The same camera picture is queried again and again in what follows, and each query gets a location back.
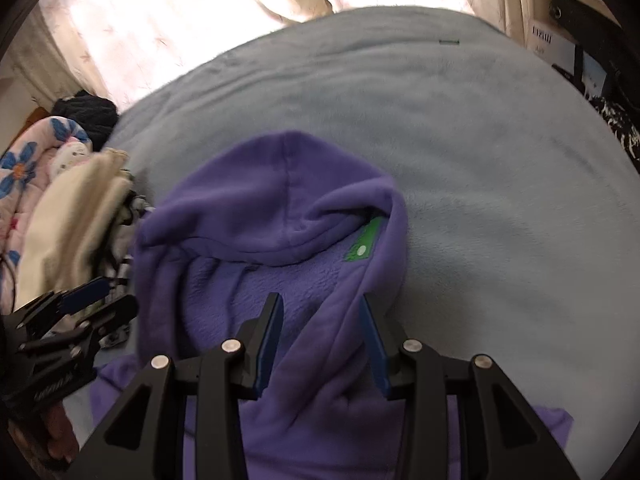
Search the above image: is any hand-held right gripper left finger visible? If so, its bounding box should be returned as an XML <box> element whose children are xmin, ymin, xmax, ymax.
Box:
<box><xmin>65</xmin><ymin>291</ymin><xmax>285</xmax><ymax>480</ymax></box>

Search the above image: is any cream folded garment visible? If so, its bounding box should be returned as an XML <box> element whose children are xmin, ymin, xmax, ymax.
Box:
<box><xmin>20</xmin><ymin>147</ymin><xmax>132</xmax><ymax>301</ymax></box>

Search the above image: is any person's left hand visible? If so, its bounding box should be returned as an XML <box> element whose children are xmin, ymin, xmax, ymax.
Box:
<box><xmin>42</xmin><ymin>402</ymin><xmax>83</xmax><ymax>466</ymax></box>

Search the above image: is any white cardboard box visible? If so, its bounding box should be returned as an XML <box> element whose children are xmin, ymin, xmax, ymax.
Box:
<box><xmin>527</xmin><ymin>15</ymin><xmax>578</xmax><ymax>68</ymax></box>

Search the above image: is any dark knit cloth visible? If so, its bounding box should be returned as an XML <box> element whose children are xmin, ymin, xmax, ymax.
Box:
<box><xmin>52</xmin><ymin>90</ymin><xmax>120</xmax><ymax>147</ymax></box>

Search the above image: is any long black bag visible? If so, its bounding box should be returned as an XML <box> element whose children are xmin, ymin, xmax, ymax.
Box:
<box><xmin>547</xmin><ymin>0</ymin><xmax>640</xmax><ymax>111</ymax></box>

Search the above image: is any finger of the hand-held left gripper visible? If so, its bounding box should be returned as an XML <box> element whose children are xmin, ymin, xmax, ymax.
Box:
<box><xmin>17</xmin><ymin>294</ymin><xmax>139</xmax><ymax>356</ymax></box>
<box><xmin>10</xmin><ymin>277</ymin><xmax>112</xmax><ymax>331</ymax></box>

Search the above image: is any white cat plush toy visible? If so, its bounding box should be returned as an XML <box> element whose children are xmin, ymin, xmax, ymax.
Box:
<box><xmin>52</xmin><ymin>136</ymin><xmax>93</xmax><ymax>176</ymax></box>

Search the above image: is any purple zip hoodie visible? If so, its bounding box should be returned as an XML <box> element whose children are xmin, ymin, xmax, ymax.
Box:
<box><xmin>90</xmin><ymin>130</ymin><xmax>573</xmax><ymax>480</ymax></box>

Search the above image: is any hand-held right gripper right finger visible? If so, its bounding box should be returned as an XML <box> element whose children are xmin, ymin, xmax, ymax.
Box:
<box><xmin>358</xmin><ymin>291</ymin><xmax>583</xmax><ymax>480</ymax></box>

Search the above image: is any grey-blue bed blanket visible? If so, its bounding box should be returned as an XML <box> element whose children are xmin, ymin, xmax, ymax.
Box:
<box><xmin>65</xmin><ymin>5</ymin><xmax>640</xmax><ymax>480</ymax></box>

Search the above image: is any floral quilt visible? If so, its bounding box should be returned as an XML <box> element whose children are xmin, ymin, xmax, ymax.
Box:
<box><xmin>0</xmin><ymin>116</ymin><xmax>93</xmax><ymax>281</ymax></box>

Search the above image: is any black-white patterned cloth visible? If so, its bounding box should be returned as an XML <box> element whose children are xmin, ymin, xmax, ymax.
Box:
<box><xmin>592</xmin><ymin>95</ymin><xmax>640</xmax><ymax>171</ymax></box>

